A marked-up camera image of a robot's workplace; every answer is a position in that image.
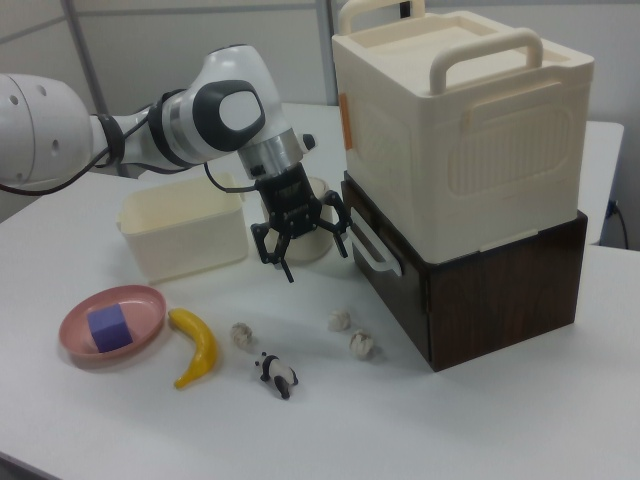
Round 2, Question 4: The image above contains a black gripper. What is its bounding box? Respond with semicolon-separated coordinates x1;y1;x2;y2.
249;163;351;285

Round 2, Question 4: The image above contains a wooden drawer with white handle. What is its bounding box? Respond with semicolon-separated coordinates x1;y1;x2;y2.
342;179;432;364

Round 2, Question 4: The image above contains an open cream plastic container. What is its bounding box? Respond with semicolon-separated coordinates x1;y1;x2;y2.
115;172;251;286

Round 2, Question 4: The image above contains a dark wood drawer cabinet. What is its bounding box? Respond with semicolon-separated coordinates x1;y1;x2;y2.
339;169;589;374

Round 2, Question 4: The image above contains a small cream lidded bin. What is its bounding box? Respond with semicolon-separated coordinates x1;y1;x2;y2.
259;174;335;265

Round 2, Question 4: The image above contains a panda toy figure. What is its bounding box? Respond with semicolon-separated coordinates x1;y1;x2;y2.
253;351;300;401

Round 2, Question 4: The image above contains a yellow banana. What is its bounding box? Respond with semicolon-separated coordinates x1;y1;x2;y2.
167;307;220;391

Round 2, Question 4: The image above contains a pink plate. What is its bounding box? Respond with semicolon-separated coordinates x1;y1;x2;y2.
58;283;168;370

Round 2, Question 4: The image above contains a cream plastic storage box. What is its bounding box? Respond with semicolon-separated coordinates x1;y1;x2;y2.
332;0;596;266

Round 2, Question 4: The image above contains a purple cube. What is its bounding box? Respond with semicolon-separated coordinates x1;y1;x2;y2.
87;303;135;354

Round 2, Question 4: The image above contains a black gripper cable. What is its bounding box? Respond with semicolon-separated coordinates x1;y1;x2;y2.
202;162;261;195

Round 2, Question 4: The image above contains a black wall cable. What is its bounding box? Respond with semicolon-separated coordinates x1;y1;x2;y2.
607;199;630;247

